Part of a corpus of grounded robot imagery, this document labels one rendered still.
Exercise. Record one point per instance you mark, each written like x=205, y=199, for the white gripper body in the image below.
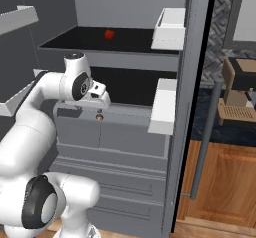
x=98, y=101

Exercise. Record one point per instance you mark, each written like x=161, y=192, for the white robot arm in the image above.
x=26, y=142

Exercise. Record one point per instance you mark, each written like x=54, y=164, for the round brass drawer knob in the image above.
x=99, y=116

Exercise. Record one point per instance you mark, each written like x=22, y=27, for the grey fridge drawer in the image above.
x=113, y=132

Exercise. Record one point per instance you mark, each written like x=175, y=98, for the black fridge shelf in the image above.
x=133, y=85
x=86, y=40

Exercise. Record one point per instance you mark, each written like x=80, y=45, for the grey open fridge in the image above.
x=126, y=168

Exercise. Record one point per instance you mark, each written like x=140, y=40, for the dark grey fridge door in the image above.
x=20, y=48

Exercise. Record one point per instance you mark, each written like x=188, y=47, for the grey freezer drawer front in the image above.
x=133, y=195

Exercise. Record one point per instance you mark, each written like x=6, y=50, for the red fruit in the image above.
x=109, y=34

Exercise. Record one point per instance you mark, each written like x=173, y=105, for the tan and black coffee machine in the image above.
x=238, y=92

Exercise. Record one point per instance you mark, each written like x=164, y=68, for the wooden base cupboard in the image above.
x=223, y=182

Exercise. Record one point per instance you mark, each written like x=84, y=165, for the grey framed window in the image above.
x=245, y=12

